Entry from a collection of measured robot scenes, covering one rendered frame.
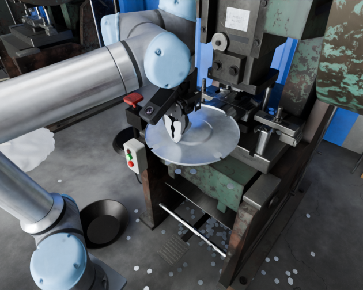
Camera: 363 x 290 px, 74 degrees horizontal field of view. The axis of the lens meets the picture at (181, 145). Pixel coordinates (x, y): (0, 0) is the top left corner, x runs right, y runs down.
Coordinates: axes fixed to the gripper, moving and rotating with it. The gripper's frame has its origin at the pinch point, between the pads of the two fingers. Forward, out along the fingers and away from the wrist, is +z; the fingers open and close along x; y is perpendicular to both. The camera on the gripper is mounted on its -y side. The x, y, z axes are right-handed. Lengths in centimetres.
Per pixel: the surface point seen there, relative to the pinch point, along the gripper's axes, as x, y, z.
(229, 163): -10.2, 16.4, 15.0
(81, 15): 153, 62, 0
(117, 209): 45, -2, 76
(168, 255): 0, -6, 63
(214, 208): -6, 19, 48
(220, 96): 5.8, 31.8, 1.4
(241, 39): -2.4, 26.2, -22.2
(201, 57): 102, 147, 44
